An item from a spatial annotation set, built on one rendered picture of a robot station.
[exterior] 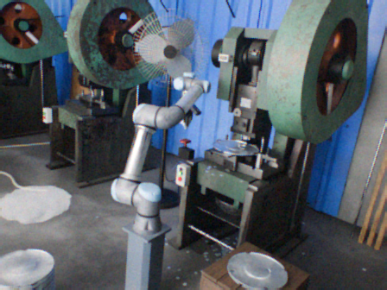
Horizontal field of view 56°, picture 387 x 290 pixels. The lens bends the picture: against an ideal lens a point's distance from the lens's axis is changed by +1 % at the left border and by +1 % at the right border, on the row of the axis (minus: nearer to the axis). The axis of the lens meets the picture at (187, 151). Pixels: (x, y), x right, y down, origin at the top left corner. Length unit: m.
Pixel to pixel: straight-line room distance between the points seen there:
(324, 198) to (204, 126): 1.48
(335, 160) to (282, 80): 1.71
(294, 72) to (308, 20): 0.23
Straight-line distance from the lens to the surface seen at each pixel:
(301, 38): 1.74
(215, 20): 3.90
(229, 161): 2.25
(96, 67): 3.03
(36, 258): 2.07
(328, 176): 3.39
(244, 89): 2.24
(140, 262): 1.93
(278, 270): 1.92
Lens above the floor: 1.43
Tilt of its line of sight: 18 degrees down
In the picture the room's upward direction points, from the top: 6 degrees clockwise
